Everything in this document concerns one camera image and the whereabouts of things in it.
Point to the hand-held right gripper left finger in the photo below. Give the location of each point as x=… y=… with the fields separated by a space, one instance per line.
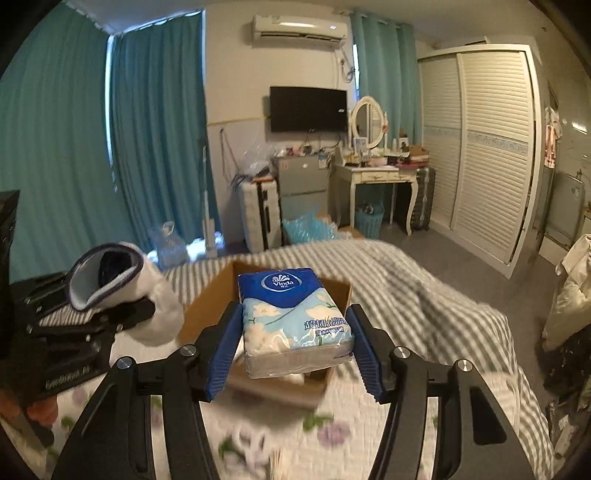
x=225 y=353

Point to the floral bed sheet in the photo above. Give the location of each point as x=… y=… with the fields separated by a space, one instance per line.
x=323 y=429

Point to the brown cardboard box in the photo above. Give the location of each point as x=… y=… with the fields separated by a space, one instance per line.
x=207 y=295

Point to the wide teal curtain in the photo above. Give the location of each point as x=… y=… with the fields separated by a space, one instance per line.
x=55 y=152

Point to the grey mini fridge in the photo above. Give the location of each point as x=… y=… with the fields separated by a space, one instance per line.
x=300 y=184

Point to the narrow teal curtain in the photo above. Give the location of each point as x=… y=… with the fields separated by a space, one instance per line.
x=385 y=69

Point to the striped grey bed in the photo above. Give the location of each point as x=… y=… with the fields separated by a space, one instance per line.
x=415 y=286

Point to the white oval vanity mirror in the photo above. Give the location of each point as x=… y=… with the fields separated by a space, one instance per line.
x=364 y=117

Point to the white sock with navy cuff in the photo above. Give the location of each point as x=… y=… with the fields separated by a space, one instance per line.
x=161 y=300

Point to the grey suitcase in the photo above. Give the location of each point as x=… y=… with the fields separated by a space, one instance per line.
x=422 y=198

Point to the white cloth pile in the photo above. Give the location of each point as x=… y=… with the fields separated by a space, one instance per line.
x=570 y=295

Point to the teal woven waste basket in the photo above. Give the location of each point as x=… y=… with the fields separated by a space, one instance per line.
x=369 y=222

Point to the blue plastic bags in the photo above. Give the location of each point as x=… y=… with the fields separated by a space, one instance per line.
x=307 y=230

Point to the white dressing table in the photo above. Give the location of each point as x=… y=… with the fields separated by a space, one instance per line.
x=369 y=176

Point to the black plastic bag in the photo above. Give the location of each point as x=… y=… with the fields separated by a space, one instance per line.
x=570 y=364

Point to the clear plastic bag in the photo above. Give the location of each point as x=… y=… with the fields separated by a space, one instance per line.
x=254 y=154

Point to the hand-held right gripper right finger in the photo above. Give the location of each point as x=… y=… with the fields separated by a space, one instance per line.
x=368 y=356

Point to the black wall television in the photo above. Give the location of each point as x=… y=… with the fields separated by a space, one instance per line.
x=308 y=109

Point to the white air conditioner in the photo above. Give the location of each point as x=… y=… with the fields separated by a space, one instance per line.
x=300 y=28

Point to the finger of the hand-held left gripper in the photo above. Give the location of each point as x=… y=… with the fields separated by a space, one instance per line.
x=44 y=293
x=124 y=316

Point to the hanging pink white clothes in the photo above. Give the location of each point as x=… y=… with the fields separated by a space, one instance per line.
x=551 y=138

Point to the white suitcase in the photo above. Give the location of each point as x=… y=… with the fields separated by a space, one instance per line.
x=256 y=217

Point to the blue floral tissue pack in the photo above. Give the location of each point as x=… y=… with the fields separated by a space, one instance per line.
x=286 y=314

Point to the white louvered wardrobe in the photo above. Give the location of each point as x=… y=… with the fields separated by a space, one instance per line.
x=480 y=147

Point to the person's left hand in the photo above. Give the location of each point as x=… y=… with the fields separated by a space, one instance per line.
x=41 y=408

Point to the small photo frame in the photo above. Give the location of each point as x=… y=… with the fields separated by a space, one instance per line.
x=360 y=144

